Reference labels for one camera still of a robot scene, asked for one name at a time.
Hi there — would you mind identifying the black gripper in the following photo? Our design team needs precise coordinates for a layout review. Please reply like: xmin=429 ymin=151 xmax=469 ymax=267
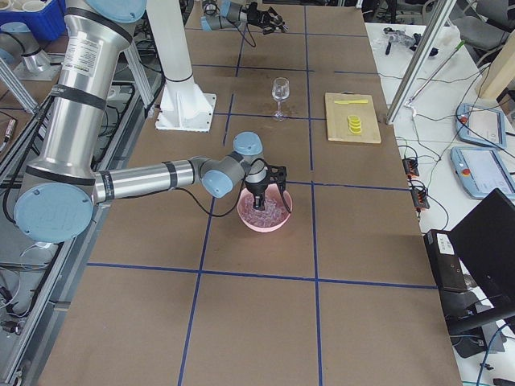
xmin=245 ymin=168 xmax=269 ymax=211
xmin=246 ymin=2 xmax=288 ymax=34

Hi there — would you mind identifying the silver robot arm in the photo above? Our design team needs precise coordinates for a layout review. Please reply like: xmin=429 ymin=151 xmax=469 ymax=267
xmin=14 ymin=1 xmax=271 ymax=244
xmin=200 ymin=1 xmax=288 ymax=35

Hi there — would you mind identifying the clear ice cube pile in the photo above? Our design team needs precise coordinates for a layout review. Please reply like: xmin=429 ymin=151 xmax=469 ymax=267
xmin=239 ymin=195 xmax=289 ymax=228

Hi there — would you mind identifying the clear wine glass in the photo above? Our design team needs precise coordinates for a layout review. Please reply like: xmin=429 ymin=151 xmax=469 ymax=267
xmin=271 ymin=77 xmax=290 ymax=121

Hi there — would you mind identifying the pink ribbed bowl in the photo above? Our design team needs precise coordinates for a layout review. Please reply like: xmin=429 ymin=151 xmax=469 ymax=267
xmin=237 ymin=184 xmax=293 ymax=232

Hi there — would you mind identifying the yellow plastic knife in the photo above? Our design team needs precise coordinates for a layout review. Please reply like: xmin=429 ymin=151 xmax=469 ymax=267
xmin=333 ymin=99 xmax=369 ymax=105

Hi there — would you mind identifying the bamboo cutting board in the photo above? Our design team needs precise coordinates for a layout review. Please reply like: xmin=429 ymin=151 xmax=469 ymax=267
xmin=324 ymin=92 xmax=381 ymax=145

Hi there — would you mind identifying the orange relay board far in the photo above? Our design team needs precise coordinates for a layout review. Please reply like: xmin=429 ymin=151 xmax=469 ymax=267
xmin=402 ymin=158 xmax=419 ymax=179

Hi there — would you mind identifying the orange relay board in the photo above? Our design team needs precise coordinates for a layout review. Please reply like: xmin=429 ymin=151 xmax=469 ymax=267
xmin=402 ymin=158 xmax=419 ymax=179
xmin=410 ymin=186 xmax=431 ymax=211

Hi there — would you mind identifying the orange relay board near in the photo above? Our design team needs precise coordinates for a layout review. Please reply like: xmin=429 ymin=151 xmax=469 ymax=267
xmin=410 ymin=186 xmax=431 ymax=211

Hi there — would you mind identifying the black box with label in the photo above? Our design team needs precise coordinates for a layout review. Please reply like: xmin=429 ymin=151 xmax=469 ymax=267
xmin=423 ymin=229 xmax=468 ymax=293

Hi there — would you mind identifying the teach pendant far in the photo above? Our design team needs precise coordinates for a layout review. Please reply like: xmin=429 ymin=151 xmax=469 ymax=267
xmin=455 ymin=103 xmax=507 ymax=149

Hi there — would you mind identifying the teach pendant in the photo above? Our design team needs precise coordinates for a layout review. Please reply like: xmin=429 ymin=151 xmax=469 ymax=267
xmin=455 ymin=103 xmax=507 ymax=149
xmin=450 ymin=146 xmax=514 ymax=199

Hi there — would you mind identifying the teach pendant near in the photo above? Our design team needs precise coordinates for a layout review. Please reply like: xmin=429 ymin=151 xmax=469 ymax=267
xmin=450 ymin=146 xmax=514 ymax=199

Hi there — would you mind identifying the blue plastic crate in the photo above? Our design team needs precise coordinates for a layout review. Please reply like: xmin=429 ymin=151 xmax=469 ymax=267
xmin=1 ymin=1 xmax=66 ymax=41

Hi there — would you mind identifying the black laptop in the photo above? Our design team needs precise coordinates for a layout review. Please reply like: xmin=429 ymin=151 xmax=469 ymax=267
xmin=447 ymin=187 xmax=515 ymax=298

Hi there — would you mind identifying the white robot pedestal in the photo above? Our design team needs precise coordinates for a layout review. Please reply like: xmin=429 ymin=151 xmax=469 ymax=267
xmin=146 ymin=0 xmax=216 ymax=133

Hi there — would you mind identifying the aluminium profile post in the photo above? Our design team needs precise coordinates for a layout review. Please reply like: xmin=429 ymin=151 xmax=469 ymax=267
xmin=385 ymin=0 xmax=456 ymax=125

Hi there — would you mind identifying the blue network cable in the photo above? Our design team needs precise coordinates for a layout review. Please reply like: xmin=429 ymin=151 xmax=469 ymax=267
xmin=474 ymin=321 xmax=515 ymax=386

